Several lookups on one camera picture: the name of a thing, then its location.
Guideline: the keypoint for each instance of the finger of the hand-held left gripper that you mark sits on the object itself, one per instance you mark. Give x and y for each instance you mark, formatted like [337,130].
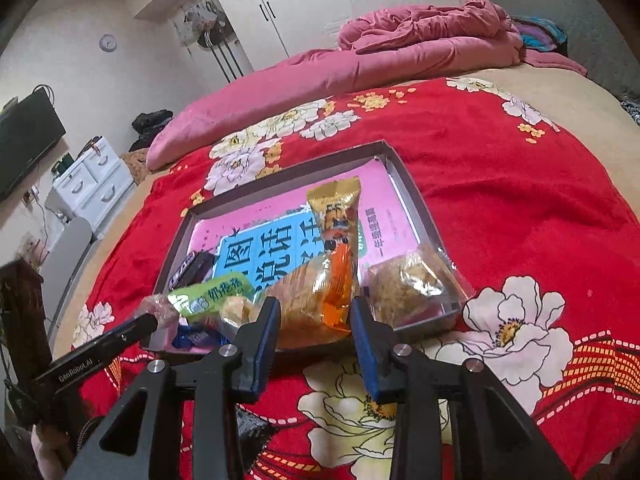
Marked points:
[130,332]

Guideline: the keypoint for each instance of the grey patterned cloth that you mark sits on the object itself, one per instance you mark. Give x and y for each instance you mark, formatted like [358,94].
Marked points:
[632,107]

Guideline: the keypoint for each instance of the pale pastry packet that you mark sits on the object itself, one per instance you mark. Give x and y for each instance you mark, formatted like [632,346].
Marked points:
[235,310]

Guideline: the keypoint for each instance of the black flat television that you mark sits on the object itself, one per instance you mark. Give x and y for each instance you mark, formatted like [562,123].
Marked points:
[25,145]

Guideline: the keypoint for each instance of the round wall clock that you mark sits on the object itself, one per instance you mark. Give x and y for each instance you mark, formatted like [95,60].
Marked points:
[108,42]

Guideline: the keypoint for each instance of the brown plush blanket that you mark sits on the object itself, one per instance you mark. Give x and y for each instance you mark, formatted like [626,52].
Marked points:
[135,162]

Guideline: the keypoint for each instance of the orange bread packet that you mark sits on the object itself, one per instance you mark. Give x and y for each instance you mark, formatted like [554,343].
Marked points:
[300,305]

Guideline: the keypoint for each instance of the clear meat floss cake packet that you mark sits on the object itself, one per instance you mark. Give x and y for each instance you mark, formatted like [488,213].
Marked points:
[405,285]

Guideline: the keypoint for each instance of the crumpled pink quilt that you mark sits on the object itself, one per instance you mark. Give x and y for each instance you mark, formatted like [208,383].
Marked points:
[435,25]

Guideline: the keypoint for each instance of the green snack packet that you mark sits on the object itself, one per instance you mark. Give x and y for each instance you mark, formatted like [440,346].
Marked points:
[210,295]

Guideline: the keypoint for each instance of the purple and teal cloth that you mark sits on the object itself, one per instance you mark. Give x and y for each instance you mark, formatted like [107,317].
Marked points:
[542,35]

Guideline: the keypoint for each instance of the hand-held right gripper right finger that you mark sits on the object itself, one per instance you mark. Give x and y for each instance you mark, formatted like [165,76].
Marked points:
[367,355]

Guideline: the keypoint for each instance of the grey quilted headboard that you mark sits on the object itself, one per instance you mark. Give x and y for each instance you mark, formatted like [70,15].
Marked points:
[550,0]

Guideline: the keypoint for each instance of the beige bed sheet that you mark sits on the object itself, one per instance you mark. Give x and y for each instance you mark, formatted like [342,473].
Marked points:
[600,110]

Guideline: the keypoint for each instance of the white drawer chest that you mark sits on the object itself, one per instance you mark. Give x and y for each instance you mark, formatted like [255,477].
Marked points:
[90,180]

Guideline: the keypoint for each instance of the pink and blue book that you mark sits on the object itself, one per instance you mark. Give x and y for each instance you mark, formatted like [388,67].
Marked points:
[390,220]

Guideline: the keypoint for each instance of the small clear brown candy packet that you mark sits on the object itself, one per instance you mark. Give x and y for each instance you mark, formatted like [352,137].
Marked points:
[160,307]

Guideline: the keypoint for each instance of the shallow grey cardboard box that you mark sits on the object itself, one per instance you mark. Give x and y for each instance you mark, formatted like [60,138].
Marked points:
[410,190]

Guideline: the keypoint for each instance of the long pink pillow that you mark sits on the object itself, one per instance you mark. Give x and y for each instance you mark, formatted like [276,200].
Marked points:
[280,90]

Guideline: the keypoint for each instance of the tall yellow snack packet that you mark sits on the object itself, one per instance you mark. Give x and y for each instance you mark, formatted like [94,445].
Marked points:
[335,220]

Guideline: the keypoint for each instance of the red floral blanket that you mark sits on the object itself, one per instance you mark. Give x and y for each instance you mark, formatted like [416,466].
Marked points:
[500,185]

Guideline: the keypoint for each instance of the person's left hand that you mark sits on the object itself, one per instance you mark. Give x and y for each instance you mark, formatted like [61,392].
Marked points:
[47,455]

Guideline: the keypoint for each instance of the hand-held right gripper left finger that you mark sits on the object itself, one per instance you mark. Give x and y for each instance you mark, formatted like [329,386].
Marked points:
[260,355]

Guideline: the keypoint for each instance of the black bag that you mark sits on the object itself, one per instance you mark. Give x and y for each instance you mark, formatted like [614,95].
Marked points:
[150,125]

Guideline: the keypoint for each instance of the blue cookie packet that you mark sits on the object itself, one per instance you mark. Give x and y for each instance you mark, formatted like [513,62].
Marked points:
[192,336]

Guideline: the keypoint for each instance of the dark chocolate bar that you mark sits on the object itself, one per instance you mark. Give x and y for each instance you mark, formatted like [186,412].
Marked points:
[192,267]

